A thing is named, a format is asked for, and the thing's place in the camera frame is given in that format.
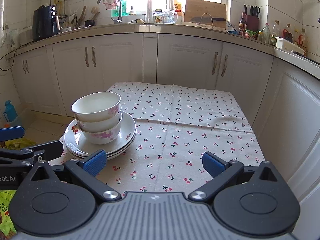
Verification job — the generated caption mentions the floral bowl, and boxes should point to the floral bowl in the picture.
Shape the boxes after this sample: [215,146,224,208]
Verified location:
[75,105,122,133]
[77,112,123,145]
[71,92,121,122]

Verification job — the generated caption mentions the chrome kitchen faucet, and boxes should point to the chrome kitchen faucet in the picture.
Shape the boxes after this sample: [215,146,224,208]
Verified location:
[97,0,123,24]

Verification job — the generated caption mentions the kitchen cleaver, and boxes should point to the kitchen cleaver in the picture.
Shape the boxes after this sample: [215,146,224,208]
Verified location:
[190,17,226,24]

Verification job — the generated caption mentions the yellow plastic bag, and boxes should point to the yellow plastic bag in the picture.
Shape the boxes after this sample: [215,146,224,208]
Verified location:
[0,138,36,150]

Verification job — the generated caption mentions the cherry print tablecloth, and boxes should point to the cherry print tablecloth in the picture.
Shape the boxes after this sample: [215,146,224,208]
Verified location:
[48,81,266,198]

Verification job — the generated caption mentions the green snack package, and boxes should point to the green snack package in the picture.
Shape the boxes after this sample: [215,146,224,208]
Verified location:
[0,190,17,239]

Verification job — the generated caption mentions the white lower cabinets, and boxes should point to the white lower cabinets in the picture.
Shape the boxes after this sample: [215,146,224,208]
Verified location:
[12,33,319,239]

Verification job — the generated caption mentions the black air fryer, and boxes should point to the black air fryer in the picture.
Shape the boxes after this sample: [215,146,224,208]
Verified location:
[32,5,60,42]

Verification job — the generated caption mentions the white plastic tray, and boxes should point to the white plastic tray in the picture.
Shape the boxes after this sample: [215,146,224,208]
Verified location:
[276,37,306,56]

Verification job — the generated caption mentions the clear oil bottle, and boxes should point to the clear oil bottle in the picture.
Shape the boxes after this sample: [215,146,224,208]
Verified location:
[262,23,271,44]

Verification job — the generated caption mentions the dark soy sauce bottle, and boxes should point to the dark soy sauce bottle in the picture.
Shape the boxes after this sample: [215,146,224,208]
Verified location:
[239,11,247,36]

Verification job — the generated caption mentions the red knife block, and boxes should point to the red knife block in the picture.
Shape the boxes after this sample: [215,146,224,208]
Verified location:
[244,4,260,32]

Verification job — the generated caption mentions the wooden cutting board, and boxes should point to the wooden cutting board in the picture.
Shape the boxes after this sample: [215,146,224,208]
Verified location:
[183,0,227,28]

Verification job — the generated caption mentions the pink dish cloth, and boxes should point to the pink dish cloth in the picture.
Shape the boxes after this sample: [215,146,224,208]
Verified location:
[103,0,117,10]

